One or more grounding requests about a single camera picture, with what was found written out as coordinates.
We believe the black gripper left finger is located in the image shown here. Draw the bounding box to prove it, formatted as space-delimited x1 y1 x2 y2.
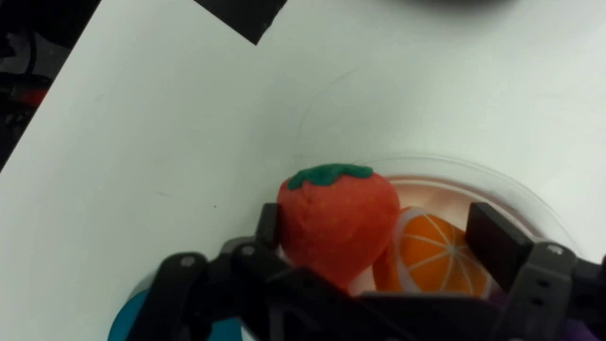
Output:
129 201 300 341

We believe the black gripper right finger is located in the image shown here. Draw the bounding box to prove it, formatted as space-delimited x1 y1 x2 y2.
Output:
465 201 606 341

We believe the purple stuffed fruit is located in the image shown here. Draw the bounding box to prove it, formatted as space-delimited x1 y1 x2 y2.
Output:
559 317 606 341

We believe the orange stuffed fruit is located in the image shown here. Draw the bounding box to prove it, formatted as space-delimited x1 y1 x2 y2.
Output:
372 207 499 300

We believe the red stuffed fruit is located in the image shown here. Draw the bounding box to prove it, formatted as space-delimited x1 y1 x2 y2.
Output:
277 162 404 296

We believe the small teal plate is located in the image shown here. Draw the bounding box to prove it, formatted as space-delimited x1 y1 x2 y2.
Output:
107 289 247 341

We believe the white plate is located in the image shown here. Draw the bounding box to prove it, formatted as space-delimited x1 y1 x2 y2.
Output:
277 152 582 300

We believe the purple plush toy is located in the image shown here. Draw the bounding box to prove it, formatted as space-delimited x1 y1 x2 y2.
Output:
194 0 290 48

